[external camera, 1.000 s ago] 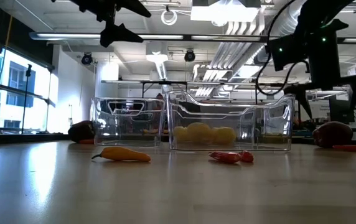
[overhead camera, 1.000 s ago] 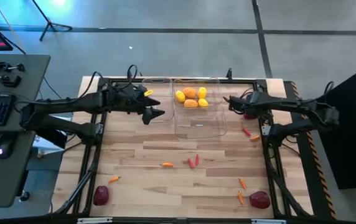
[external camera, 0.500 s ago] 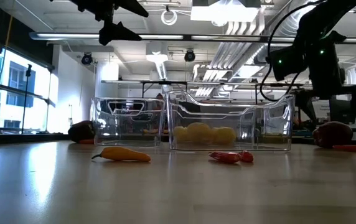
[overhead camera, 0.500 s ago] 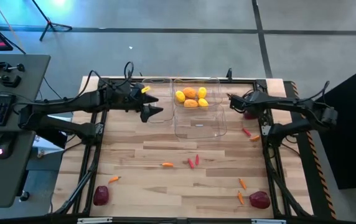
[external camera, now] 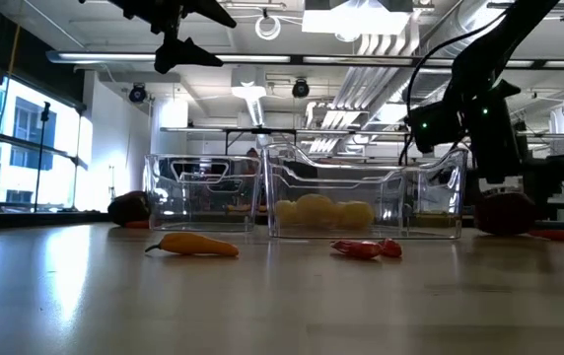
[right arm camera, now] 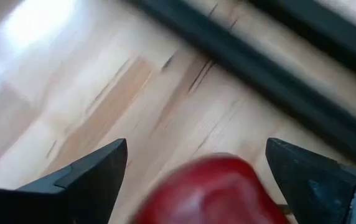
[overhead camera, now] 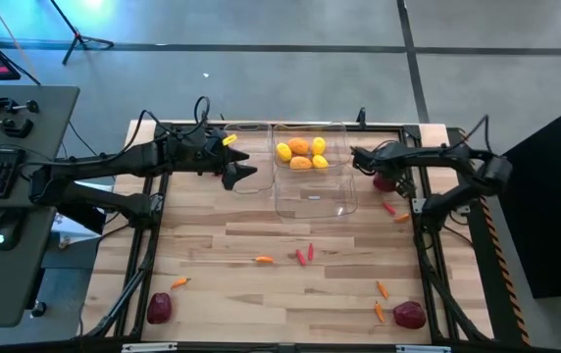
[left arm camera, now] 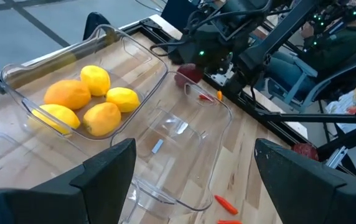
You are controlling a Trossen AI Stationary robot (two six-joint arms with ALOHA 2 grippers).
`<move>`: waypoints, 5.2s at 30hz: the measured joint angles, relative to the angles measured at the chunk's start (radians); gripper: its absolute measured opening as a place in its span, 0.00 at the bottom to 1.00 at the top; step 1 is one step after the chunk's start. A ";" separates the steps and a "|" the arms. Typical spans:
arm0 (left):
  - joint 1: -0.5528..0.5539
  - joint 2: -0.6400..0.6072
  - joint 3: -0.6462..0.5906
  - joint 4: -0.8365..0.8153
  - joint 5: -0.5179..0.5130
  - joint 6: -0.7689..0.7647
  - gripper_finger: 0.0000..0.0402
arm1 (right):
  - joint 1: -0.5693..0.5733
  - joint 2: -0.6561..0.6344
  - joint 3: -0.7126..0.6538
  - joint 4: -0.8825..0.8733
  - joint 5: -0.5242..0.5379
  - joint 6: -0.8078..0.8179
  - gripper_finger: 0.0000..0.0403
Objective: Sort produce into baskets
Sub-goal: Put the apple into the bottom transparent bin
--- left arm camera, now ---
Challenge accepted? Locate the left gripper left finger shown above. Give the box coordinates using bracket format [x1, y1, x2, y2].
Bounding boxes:
[0, 138, 138, 224]

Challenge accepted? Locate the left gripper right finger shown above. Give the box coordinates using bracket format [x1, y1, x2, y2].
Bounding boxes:
[253, 138, 356, 224]

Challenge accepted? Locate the yellow lemon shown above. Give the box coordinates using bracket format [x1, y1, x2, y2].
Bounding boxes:
[80, 65, 111, 97]
[82, 101, 122, 138]
[105, 86, 141, 113]
[30, 103, 82, 135]

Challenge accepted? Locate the orange citrus fruit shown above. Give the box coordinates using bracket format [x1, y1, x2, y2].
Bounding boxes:
[43, 79, 92, 110]

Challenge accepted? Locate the wide clear plastic bin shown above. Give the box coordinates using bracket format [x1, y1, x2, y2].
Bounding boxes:
[110, 70, 233, 213]
[0, 24, 169, 141]

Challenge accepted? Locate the grey blue chair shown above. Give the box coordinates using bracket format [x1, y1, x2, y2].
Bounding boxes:
[265, 46, 356, 113]

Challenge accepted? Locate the person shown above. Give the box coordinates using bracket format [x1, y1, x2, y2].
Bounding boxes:
[268, 0, 356, 94]

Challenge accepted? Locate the black table edge clamp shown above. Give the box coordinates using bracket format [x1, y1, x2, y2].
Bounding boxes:
[82, 11, 112, 41]

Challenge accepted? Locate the black draped table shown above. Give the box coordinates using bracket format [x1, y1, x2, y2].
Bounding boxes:
[160, 0, 197, 24]

